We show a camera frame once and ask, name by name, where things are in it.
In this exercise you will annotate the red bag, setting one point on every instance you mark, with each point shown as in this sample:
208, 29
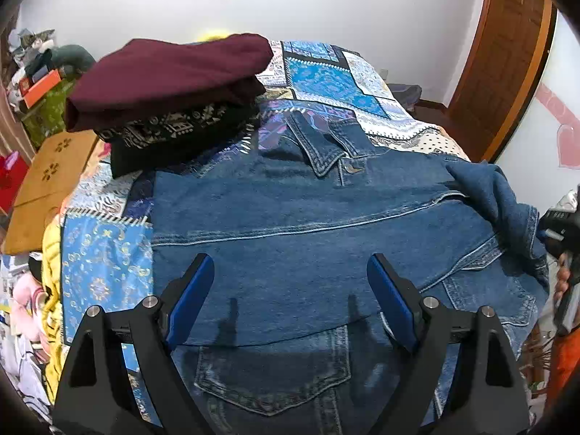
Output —
10, 179

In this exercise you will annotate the blue denim jacket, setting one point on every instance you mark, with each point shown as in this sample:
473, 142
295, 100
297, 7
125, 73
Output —
290, 244

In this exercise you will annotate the folded black patterned garment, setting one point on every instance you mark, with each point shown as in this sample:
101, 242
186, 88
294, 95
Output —
176, 133

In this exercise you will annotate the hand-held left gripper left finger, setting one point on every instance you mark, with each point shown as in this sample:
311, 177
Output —
190, 299

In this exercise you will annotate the yellow blanket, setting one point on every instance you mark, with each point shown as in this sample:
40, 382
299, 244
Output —
50, 299

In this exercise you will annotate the pink plush toy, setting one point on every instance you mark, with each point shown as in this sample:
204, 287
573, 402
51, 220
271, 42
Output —
28, 308

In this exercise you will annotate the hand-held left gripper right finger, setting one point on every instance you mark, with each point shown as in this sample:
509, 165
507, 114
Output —
393, 301

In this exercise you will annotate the wooden door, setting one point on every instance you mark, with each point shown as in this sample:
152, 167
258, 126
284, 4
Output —
500, 54

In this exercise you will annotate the orange box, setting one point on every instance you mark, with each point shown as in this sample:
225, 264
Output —
41, 87

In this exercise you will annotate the green patterned cloth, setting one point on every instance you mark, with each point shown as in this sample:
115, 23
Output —
47, 111

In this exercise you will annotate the blue patchwork bedspread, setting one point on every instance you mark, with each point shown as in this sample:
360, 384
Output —
326, 81

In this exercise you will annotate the folded maroon garment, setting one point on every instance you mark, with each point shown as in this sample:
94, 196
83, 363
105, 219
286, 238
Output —
167, 79

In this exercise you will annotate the mustard embroidered cushion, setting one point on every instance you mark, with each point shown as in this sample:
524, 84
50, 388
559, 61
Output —
50, 176

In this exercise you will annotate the person's right hand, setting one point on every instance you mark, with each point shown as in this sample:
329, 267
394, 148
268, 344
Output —
563, 276

